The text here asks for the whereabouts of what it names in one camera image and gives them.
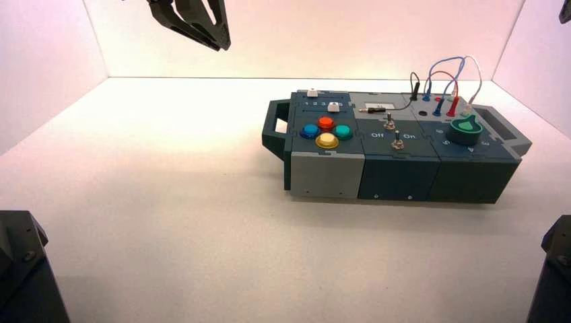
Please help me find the blue banana plug cable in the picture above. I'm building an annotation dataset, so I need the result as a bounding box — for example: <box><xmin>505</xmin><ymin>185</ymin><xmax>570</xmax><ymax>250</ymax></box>
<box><xmin>422</xmin><ymin>56</ymin><xmax>466</xmax><ymax>118</ymax></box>

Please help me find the black banana plug cable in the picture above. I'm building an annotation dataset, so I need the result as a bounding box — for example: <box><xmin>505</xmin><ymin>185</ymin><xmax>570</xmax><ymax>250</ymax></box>
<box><xmin>358</xmin><ymin>72</ymin><xmax>421</xmax><ymax>114</ymax></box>

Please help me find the dark teal grey control box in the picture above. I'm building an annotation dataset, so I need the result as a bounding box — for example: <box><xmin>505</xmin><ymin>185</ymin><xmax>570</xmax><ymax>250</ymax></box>
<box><xmin>261</xmin><ymin>90</ymin><xmax>533</xmax><ymax>205</ymax></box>

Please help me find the green rotary knob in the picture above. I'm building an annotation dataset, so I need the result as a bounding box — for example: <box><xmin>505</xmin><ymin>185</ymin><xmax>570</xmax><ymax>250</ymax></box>
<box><xmin>448</xmin><ymin>114</ymin><xmax>483</xmax><ymax>146</ymax></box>

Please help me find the yellow round push button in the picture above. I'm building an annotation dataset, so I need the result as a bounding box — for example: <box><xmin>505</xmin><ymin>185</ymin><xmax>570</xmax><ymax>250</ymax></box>
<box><xmin>314</xmin><ymin>133</ymin><xmax>340</xmax><ymax>150</ymax></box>

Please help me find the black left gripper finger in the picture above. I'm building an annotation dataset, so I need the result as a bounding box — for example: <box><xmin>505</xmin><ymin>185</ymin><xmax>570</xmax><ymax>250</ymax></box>
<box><xmin>174</xmin><ymin>0</ymin><xmax>232</xmax><ymax>51</ymax></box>
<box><xmin>146</xmin><ymin>0</ymin><xmax>220</xmax><ymax>52</ymax></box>

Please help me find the red banana plug cable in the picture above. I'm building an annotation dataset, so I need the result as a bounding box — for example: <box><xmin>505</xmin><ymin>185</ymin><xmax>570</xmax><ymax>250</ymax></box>
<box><xmin>424</xmin><ymin>70</ymin><xmax>461</xmax><ymax>118</ymax></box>

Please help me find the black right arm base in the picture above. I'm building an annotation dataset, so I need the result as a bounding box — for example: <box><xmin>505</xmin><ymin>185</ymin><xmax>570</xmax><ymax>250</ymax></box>
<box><xmin>526</xmin><ymin>215</ymin><xmax>571</xmax><ymax>323</ymax></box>

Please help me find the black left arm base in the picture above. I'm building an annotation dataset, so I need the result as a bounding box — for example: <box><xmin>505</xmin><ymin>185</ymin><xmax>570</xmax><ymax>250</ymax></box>
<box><xmin>0</xmin><ymin>210</ymin><xmax>71</xmax><ymax>323</ymax></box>

